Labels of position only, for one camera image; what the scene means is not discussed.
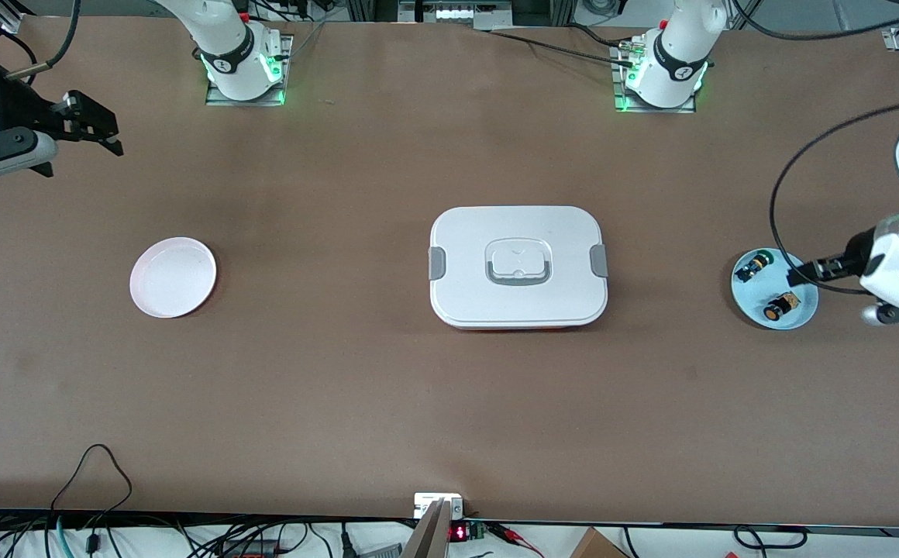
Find light blue round plate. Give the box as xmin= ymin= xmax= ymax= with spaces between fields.
xmin=731 ymin=247 xmax=819 ymax=331

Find pink round plate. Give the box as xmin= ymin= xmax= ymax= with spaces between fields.
xmin=129 ymin=236 xmax=218 ymax=319

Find white lunch box grey latches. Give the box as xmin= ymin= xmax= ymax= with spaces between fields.
xmin=428 ymin=205 xmax=609 ymax=332

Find brown cardboard box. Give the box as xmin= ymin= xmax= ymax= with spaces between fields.
xmin=570 ymin=527 xmax=629 ymax=558

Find white power strip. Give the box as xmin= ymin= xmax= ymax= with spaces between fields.
xmin=399 ymin=0 xmax=512 ymax=24

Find red clip lead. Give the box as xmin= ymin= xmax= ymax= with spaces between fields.
xmin=488 ymin=523 xmax=543 ymax=555

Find small white box device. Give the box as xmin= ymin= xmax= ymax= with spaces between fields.
xmin=414 ymin=493 xmax=464 ymax=518

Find tan wooden beam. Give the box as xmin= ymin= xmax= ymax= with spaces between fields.
xmin=401 ymin=498 xmax=452 ymax=558

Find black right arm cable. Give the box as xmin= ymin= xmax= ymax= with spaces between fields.
xmin=4 ymin=0 xmax=82 ymax=82

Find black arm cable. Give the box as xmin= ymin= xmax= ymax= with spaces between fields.
xmin=4 ymin=0 xmax=82 ymax=82
xmin=769 ymin=97 xmax=899 ymax=295

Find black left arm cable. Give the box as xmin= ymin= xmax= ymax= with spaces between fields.
xmin=769 ymin=97 xmax=899 ymax=295

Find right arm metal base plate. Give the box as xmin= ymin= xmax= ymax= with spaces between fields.
xmin=205 ymin=34 xmax=294 ymax=107

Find thick black looped cable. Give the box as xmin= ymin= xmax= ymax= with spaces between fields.
xmin=732 ymin=525 xmax=808 ymax=553

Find black braided cable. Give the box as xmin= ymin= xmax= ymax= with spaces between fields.
xmin=488 ymin=29 xmax=636 ymax=67

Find thin black looped cable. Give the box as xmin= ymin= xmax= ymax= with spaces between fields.
xmin=50 ymin=443 xmax=134 ymax=518

